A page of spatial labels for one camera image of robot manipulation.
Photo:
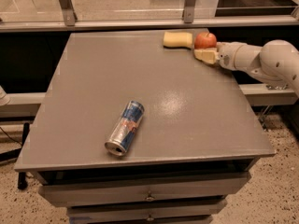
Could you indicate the grey drawer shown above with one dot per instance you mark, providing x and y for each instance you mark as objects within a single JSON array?
[
  {"x": 146, "y": 211},
  {"x": 144, "y": 190}
]

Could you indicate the lower grey drawer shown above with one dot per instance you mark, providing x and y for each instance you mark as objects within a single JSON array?
[{"x": 146, "y": 211}]

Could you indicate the yellow sponge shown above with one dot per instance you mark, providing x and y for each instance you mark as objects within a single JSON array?
[{"x": 178, "y": 40}]

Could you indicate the red apple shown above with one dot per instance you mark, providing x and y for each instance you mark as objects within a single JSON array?
[{"x": 205, "y": 40}]

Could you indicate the metal railing frame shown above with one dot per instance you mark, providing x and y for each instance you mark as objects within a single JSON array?
[{"x": 83, "y": 15}]

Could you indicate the blue silver energy drink can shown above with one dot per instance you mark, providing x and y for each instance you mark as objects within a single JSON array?
[{"x": 124, "y": 131}]

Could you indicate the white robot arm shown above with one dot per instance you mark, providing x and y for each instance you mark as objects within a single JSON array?
[{"x": 276, "y": 63}]

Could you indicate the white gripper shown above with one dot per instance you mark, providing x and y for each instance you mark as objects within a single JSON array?
[{"x": 226, "y": 56}]

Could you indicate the black stand with cable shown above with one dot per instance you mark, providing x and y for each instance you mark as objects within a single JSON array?
[{"x": 13, "y": 154}]

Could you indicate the grey drawer cabinet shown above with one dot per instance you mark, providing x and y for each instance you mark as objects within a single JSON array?
[{"x": 196, "y": 120}]

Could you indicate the upper grey drawer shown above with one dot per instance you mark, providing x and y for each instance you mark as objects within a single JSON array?
[{"x": 144, "y": 190}]

